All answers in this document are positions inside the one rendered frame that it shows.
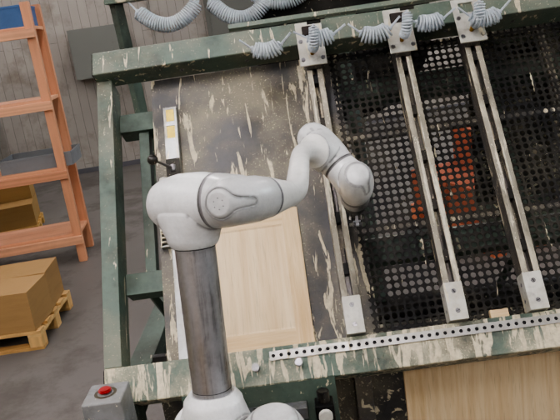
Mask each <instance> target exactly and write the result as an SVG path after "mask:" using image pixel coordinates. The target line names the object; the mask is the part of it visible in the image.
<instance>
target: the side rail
mask: <svg viewBox="0 0 560 420"><path fill-rule="evenodd" d="M120 116H121V107H120V94H119V92H118V90H117V89H116V87H115V86H114V84H113V82H112V81H106V82H97V125H98V158H99V191H100V223H101V256H102V321H103V354H104V369H110V368H122V367H129V366H131V361H130V340H129V318H128V296H127V289H126V275H127V255H126V234H125V212H124V191H123V150H122V135H121V133H120Z"/></svg>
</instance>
